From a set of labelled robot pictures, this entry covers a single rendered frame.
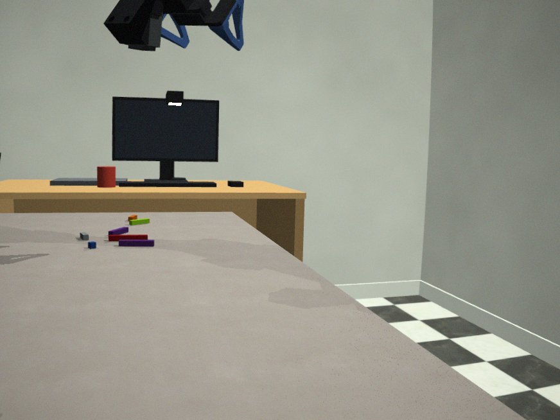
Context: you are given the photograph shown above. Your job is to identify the red rod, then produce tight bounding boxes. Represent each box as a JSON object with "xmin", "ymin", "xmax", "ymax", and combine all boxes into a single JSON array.
[{"xmin": 109, "ymin": 234, "xmax": 148, "ymax": 241}]

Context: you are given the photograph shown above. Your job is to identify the lime green rod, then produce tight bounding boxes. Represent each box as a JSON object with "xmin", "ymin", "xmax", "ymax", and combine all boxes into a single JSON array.
[{"xmin": 129, "ymin": 218, "xmax": 150, "ymax": 225}]

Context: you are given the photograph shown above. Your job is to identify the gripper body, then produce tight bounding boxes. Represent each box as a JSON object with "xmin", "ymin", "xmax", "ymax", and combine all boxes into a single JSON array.
[{"xmin": 162, "ymin": 0, "xmax": 236, "ymax": 26}]

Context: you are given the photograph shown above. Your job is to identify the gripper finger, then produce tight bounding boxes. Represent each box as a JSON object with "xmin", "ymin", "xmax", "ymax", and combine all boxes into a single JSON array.
[
  {"xmin": 209, "ymin": 0, "xmax": 244, "ymax": 51},
  {"xmin": 161, "ymin": 14, "xmax": 189, "ymax": 48}
]

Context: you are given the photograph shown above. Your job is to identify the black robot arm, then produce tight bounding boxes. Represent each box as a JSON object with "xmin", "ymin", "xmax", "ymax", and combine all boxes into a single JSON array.
[{"xmin": 104, "ymin": 0, "xmax": 194, "ymax": 51}]

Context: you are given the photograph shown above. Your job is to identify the purple rod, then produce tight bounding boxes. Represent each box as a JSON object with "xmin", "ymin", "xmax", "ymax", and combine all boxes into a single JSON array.
[
  {"xmin": 109, "ymin": 227, "xmax": 128, "ymax": 235},
  {"xmin": 119, "ymin": 240, "xmax": 154, "ymax": 247}
]

